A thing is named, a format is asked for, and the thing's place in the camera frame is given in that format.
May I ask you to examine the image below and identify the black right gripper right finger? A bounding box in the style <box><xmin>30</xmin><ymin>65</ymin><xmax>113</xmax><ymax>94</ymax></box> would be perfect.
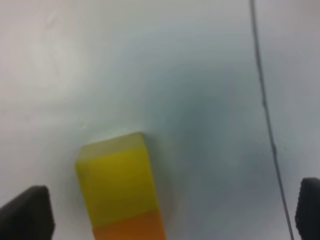
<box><xmin>295</xmin><ymin>177</ymin><xmax>320</xmax><ymax>240</ymax></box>

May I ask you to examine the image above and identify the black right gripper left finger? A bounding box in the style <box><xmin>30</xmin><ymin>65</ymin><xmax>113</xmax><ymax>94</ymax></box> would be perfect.
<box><xmin>0</xmin><ymin>185</ymin><xmax>55</xmax><ymax>240</ymax></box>

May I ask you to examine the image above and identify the yellow block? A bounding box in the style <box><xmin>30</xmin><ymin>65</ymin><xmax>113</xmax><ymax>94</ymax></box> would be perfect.
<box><xmin>75</xmin><ymin>132</ymin><xmax>159</xmax><ymax>228</ymax></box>

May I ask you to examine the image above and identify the orange block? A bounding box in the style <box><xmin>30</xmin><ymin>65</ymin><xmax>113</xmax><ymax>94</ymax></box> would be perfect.
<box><xmin>93</xmin><ymin>209</ymin><xmax>167</xmax><ymax>240</ymax></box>

